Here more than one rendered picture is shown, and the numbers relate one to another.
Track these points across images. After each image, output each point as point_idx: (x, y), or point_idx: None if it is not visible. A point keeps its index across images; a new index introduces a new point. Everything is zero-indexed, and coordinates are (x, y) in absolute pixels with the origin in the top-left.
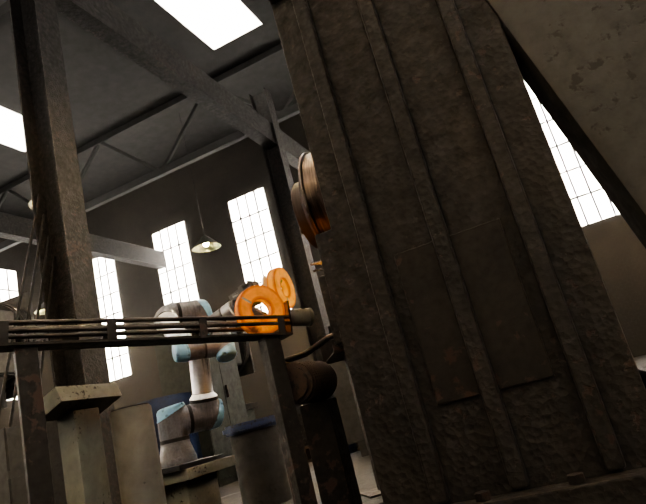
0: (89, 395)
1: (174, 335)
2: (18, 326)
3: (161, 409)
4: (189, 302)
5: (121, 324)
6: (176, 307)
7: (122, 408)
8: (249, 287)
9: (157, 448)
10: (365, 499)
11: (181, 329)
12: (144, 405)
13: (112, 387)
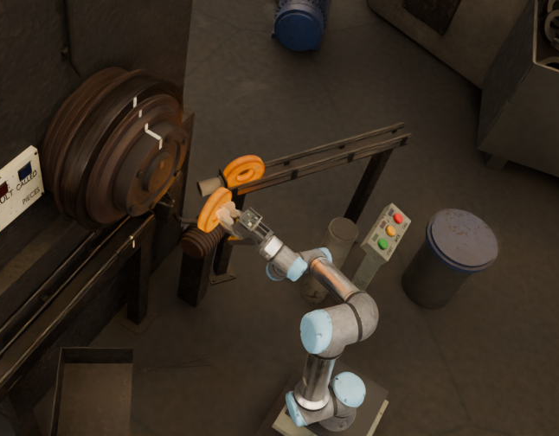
0: (375, 223)
1: (333, 265)
2: (397, 137)
3: (357, 376)
4: (334, 307)
5: (342, 153)
6: (349, 302)
7: (345, 218)
8: (251, 155)
9: (321, 244)
10: (135, 432)
11: (304, 168)
12: (331, 221)
13: (367, 239)
